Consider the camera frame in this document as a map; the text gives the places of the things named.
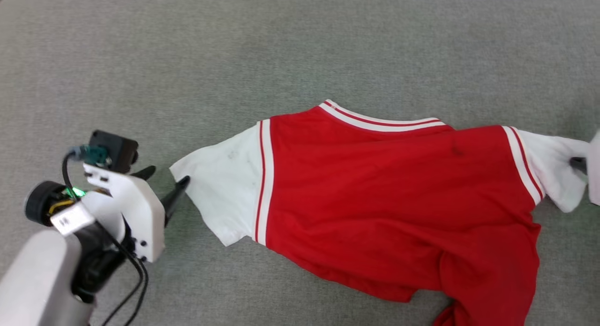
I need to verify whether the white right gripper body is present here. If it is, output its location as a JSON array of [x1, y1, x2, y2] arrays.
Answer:
[[588, 129, 600, 206]]

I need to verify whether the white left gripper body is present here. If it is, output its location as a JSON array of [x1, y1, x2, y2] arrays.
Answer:
[[25, 163, 166, 264]]

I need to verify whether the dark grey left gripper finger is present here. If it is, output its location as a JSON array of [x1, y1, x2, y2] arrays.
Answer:
[[161, 175, 191, 224], [131, 165, 157, 182]]

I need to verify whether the red and white shirt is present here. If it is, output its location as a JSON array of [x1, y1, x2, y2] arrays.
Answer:
[[169, 99, 592, 326]]

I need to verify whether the grey fabric sofa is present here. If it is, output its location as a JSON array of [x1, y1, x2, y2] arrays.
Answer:
[[0, 0, 600, 326]]

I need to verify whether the teal cable connector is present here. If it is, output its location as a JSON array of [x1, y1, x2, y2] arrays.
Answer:
[[69, 145, 110, 168]]

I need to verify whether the thin black cable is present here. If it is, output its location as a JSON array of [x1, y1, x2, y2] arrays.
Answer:
[[62, 150, 150, 326]]

